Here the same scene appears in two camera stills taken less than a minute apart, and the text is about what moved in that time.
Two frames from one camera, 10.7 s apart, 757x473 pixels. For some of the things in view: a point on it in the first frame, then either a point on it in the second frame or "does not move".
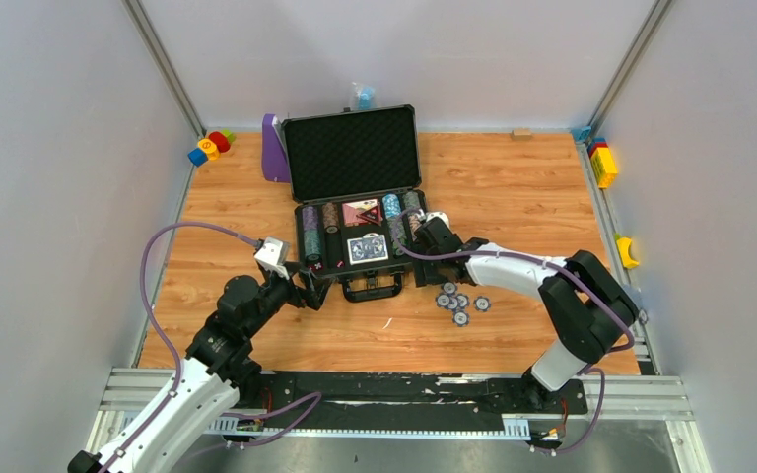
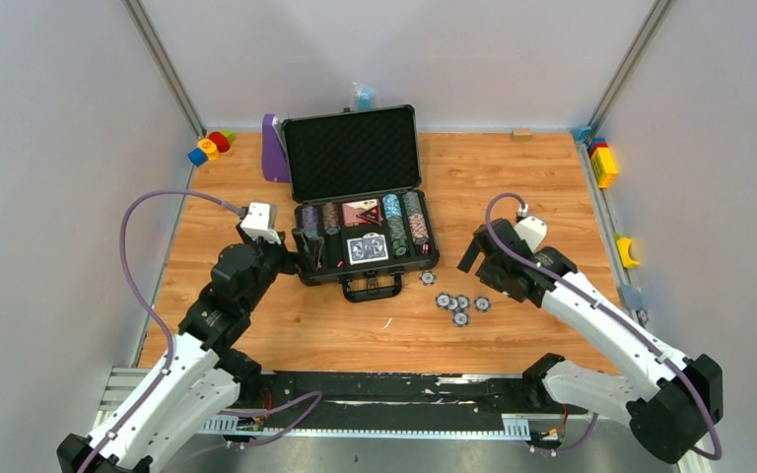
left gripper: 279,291 -> 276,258
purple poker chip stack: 309,218 does not move
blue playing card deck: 368,249 does not move
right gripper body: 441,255 -> 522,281
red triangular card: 373,214 does not move
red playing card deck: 351,210 does not move
